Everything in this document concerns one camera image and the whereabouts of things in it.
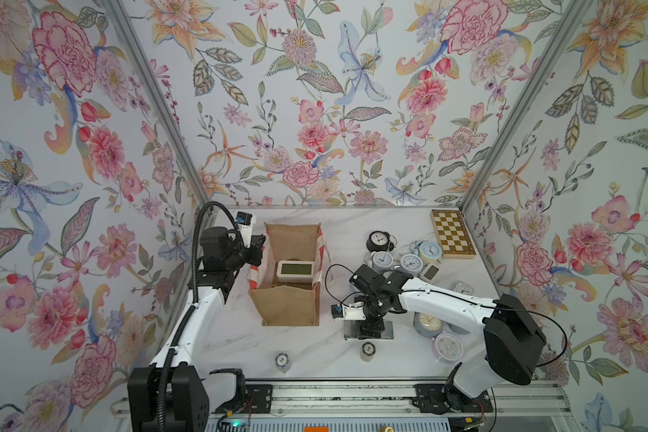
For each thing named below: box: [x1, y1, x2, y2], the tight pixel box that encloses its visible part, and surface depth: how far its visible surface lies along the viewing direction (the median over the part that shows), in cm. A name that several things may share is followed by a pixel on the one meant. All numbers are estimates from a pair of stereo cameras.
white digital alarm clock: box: [276, 260, 315, 284], surface depth 97 cm
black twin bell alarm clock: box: [366, 230, 398, 252], surface depth 109 cm
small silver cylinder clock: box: [274, 352, 290, 374], surface depth 77 cm
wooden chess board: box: [430, 208, 477, 260], surface depth 109 cm
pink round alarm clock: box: [431, 332, 464, 365], surface depth 82 cm
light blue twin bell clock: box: [409, 241, 442, 266], surface depth 103 cm
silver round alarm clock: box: [400, 253, 424, 278], surface depth 100 cm
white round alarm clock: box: [363, 250, 395, 271], surface depth 101 cm
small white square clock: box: [419, 262, 441, 285], surface depth 100 cm
